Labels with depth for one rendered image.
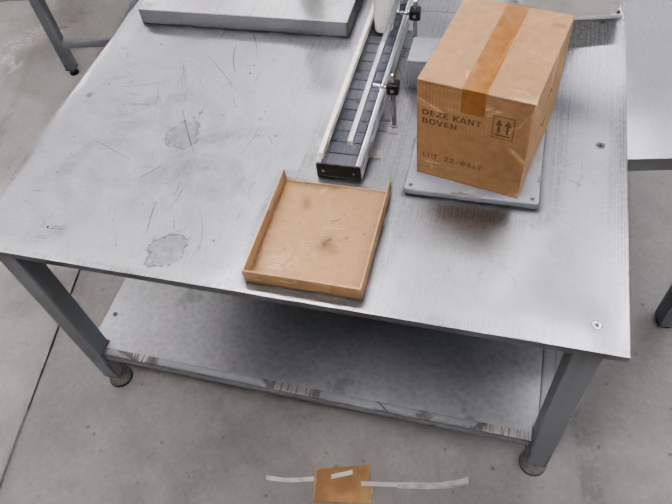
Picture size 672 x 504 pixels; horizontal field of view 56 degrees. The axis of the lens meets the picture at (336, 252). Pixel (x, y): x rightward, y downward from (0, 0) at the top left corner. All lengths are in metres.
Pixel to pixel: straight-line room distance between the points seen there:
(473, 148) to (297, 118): 0.52
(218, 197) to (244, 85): 0.41
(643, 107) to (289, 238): 0.93
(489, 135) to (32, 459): 1.76
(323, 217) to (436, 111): 0.35
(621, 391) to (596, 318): 0.91
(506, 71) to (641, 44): 0.69
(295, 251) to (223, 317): 0.73
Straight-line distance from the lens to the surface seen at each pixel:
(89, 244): 1.58
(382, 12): 1.82
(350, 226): 1.42
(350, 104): 1.64
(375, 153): 1.57
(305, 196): 1.50
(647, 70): 1.88
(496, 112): 1.31
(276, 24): 2.00
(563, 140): 1.64
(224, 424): 2.16
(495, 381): 1.91
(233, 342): 2.03
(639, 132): 1.70
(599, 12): 2.03
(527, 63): 1.37
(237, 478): 2.09
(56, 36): 3.51
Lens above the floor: 1.94
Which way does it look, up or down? 53 degrees down
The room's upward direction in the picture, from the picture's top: 9 degrees counter-clockwise
